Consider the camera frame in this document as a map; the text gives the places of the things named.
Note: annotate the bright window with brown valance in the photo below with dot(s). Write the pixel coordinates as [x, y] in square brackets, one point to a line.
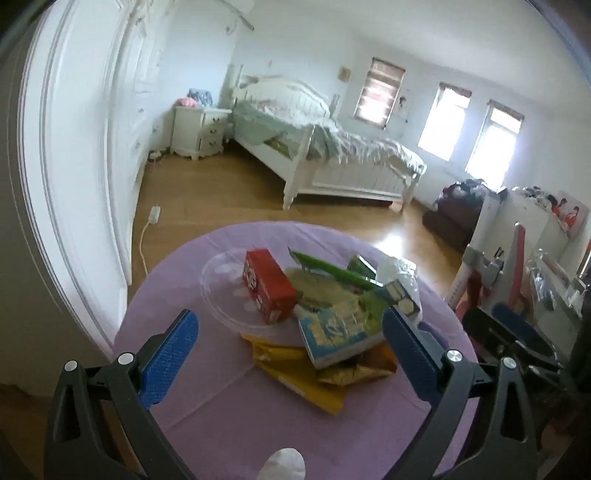
[494, 141]

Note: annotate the pink plush toy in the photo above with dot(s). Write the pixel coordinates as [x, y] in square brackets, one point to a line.
[187, 101]

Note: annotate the clear plastic bag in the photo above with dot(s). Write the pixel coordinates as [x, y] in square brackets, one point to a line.
[397, 270]

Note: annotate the window with striped blind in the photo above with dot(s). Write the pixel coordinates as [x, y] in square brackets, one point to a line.
[378, 92]

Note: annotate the blue fabric item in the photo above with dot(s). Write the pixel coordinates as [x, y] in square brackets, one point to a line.
[202, 95]

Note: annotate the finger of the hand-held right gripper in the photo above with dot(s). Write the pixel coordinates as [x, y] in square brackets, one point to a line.
[519, 325]
[480, 325]

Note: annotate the dark brown sofa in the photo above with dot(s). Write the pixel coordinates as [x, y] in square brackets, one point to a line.
[450, 217]

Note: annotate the clear plastic plate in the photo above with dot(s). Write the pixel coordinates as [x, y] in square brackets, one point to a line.
[221, 281]

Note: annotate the small checkered drink carton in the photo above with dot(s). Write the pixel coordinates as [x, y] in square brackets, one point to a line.
[402, 300]

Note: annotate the pile of clothes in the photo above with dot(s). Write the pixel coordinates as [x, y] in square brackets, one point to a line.
[468, 188]

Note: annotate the red cardboard box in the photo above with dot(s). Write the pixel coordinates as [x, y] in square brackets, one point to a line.
[268, 286]

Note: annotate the white bed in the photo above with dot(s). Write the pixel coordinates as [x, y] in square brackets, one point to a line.
[351, 182]

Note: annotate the pale green blanket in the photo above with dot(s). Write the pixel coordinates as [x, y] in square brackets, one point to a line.
[323, 134]

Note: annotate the small wall picture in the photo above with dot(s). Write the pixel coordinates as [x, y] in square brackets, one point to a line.
[344, 74]

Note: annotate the small green carton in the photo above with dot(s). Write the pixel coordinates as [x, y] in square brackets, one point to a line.
[359, 266]

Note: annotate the white power strip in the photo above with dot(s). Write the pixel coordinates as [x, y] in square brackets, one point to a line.
[154, 215]

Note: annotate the yellow paper bag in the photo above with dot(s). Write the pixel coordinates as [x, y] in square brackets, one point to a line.
[295, 378]

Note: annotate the long green wrapper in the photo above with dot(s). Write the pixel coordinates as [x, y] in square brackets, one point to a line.
[332, 270]

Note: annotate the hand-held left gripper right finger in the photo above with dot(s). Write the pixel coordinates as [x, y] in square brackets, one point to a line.
[411, 357]

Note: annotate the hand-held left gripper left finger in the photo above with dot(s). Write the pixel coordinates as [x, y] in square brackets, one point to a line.
[168, 357]

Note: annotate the crinkled yellow snack bag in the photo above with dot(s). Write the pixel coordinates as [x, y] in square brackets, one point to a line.
[364, 367]

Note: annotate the round purple-covered table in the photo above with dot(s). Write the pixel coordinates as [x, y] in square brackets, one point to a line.
[221, 406]

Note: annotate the white canopy rail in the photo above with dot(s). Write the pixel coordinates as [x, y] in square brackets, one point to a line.
[235, 14]

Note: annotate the pale green wrapper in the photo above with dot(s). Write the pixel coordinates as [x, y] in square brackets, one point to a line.
[318, 288]

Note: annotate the grey and pink study desk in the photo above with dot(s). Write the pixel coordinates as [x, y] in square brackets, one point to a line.
[535, 249]

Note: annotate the white wardrobe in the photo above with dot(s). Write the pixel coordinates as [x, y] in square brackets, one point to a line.
[92, 152]

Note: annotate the white nightstand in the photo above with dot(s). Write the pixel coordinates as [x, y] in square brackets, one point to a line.
[198, 131]

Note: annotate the floor plug adapter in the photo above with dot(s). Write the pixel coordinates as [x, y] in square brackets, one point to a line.
[154, 155]

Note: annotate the photo of children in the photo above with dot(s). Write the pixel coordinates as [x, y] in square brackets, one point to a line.
[569, 214]

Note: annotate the blue and white carton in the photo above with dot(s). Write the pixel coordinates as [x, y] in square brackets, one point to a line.
[332, 337]

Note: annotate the bright middle window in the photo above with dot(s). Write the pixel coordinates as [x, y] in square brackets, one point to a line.
[443, 122]

